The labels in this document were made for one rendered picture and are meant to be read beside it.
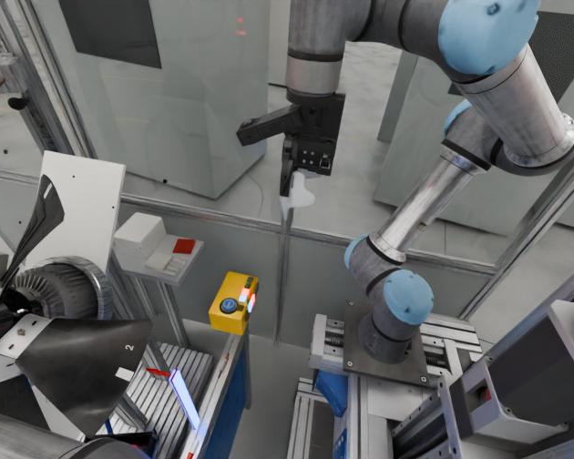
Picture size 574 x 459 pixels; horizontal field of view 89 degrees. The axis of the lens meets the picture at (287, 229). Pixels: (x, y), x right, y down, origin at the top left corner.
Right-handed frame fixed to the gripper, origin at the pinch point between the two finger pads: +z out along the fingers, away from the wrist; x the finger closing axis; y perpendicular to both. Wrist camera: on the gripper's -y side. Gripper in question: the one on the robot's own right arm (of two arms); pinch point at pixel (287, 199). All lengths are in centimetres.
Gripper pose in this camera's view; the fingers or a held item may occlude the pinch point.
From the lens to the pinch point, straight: 55.7
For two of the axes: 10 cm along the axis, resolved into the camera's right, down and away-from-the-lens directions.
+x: 2.1, -6.4, 7.4
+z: -0.7, 7.5, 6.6
